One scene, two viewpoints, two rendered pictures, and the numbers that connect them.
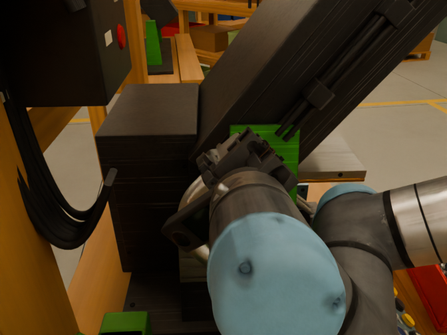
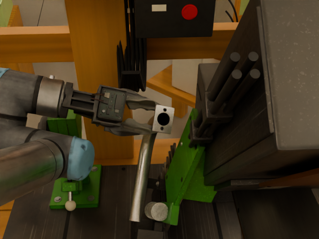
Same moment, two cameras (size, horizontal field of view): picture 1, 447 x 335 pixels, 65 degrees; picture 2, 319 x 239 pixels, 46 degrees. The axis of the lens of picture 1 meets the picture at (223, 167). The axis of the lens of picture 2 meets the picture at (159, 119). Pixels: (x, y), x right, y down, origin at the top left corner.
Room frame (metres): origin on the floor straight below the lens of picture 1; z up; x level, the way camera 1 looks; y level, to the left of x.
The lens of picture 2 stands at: (0.45, -0.62, 1.73)
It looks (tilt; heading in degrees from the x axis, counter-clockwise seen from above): 39 degrees down; 90
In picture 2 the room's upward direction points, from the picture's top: straight up
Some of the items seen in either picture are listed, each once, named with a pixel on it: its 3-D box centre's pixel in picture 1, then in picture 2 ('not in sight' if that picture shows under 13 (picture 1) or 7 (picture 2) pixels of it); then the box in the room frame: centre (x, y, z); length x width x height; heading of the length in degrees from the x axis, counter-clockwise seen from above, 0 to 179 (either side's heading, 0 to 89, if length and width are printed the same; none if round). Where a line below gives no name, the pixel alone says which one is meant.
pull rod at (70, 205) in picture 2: not in sight; (70, 197); (0.22, 0.02, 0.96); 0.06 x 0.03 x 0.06; 93
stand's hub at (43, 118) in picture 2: not in sight; (45, 129); (0.17, 0.10, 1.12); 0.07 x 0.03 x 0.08; 93
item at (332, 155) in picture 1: (266, 159); (270, 192); (0.69, -0.10, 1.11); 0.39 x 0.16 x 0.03; 93
